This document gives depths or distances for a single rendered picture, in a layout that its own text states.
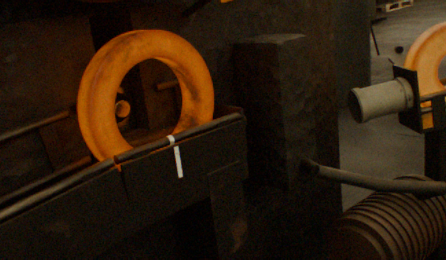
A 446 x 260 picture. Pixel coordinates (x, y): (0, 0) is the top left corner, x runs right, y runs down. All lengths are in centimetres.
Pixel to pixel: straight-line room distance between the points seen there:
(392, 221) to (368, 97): 20
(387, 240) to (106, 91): 44
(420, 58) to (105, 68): 51
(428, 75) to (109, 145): 53
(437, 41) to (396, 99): 11
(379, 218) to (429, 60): 27
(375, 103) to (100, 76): 45
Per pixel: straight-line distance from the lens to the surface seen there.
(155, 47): 57
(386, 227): 73
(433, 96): 83
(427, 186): 78
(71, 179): 52
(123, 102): 66
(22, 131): 58
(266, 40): 70
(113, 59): 54
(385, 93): 81
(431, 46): 83
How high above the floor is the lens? 88
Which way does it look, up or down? 17 degrees down
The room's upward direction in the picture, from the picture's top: 7 degrees counter-clockwise
